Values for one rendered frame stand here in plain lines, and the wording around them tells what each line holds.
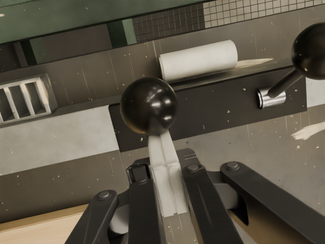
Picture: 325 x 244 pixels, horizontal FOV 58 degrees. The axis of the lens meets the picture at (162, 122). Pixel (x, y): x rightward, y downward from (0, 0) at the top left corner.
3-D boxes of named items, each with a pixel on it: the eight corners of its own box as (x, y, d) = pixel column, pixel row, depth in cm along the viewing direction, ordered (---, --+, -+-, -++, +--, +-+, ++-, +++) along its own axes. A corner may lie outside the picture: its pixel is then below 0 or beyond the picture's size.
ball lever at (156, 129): (131, 109, 31) (109, 77, 17) (167, 101, 31) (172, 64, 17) (139, 144, 30) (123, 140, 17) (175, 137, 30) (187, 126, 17)
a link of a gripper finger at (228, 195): (186, 193, 13) (250, 178, 13) (173, 150, 18) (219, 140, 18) (192, 220, 14) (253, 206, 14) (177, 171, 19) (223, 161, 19)
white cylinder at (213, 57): (227, 38, 33) (156, 53, 32) (236, 39, 30) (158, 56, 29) (230, 65, 33) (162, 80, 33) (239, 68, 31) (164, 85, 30)
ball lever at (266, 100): (243, 86, 31) (298, 16, 18) (277, 79, 31) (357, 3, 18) (253, 120, 30) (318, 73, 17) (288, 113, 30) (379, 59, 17)
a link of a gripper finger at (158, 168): (175, 216, 16) (162, 219, 16) (163, 160, 22) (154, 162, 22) (165, 166, 15) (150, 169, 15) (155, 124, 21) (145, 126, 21)
